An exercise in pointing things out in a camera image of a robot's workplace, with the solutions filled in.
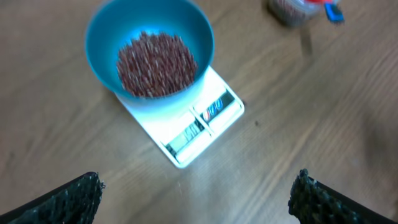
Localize clear plastic food container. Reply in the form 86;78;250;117
267;0;323;27

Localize white digital kitchen scale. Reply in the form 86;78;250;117
117;67;244;169

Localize red adzuki beans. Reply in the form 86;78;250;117
268;0;311;26

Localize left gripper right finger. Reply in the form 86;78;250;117
288;169;397;224

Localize blue bowl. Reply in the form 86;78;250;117
85;0;215;101

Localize red measuring scoop blue handle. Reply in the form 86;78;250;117
304;0;345;24

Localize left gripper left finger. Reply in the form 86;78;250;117
1;172;104;224

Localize red beans in bowl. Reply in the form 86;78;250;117
116;32;198;98

